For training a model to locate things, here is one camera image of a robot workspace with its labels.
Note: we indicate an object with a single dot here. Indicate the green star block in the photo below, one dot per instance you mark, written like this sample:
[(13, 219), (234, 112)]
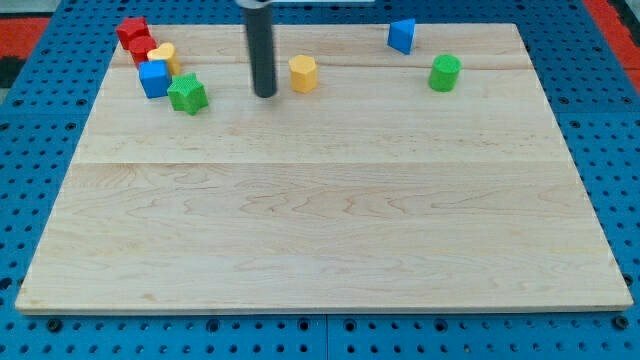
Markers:
[(187, 94)]

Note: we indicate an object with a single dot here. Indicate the green cylinder block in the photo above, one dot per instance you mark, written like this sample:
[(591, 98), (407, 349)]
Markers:
[(444, 73)]

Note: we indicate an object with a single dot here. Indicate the yellow heart block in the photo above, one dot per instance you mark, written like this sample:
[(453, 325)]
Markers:
[(166, 51)]

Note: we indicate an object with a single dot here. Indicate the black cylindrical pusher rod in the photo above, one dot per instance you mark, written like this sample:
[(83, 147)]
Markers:
[(260, 42)]

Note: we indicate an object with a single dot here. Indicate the red cylinder block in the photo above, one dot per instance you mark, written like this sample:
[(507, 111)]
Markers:
[(139, 48)]

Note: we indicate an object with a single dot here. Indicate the yellow hexagon block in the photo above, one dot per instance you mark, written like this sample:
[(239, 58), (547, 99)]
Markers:
[(303, 73)]

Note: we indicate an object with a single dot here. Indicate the blue cube block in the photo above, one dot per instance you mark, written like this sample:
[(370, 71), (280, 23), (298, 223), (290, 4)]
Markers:
[(155, 78)]

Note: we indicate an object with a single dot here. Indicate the light wooden board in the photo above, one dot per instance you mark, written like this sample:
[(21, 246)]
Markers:
[(372, 193)]

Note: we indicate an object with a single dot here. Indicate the silver rod mount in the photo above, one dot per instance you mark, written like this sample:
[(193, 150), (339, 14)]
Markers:
[(253, 4)]

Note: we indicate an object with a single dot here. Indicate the red pentagon block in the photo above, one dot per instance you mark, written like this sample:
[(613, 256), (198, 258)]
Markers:
[(130, 29)]

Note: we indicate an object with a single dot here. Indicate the blue triangle block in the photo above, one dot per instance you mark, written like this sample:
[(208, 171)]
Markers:
[(401, 35)]

